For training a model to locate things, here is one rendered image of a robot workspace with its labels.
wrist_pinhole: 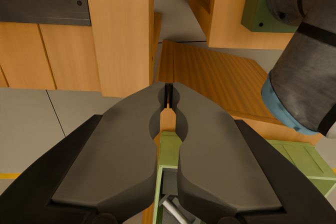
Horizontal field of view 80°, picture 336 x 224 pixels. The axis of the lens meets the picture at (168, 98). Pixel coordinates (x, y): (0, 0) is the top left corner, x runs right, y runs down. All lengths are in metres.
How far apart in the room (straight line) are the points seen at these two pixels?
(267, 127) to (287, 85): 0.53
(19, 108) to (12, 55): 1.47
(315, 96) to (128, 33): 0.40
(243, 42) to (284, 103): 0.28
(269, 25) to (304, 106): 0.23
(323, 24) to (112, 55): 0.43
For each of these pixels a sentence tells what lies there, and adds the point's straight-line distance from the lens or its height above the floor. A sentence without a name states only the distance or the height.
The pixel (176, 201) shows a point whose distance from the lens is 0.87.
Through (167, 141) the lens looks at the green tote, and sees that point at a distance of 0.77.
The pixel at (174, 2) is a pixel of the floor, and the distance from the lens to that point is 1.41.
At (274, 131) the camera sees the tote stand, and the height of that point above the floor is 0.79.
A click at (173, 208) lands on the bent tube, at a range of 0.87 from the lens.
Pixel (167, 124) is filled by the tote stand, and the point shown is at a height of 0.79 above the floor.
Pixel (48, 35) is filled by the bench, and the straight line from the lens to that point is 0.62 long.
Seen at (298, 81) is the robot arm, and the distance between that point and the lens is 0.35.
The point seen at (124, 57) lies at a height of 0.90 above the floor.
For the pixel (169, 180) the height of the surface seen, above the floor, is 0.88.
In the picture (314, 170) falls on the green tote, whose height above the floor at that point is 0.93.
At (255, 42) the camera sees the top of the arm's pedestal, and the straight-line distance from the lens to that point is 0.62.
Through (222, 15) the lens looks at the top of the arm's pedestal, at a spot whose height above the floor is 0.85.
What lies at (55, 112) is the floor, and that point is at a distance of 2.00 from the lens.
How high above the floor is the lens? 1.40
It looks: 58 degrees down
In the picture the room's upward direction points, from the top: 178 degrees counter-clockwise
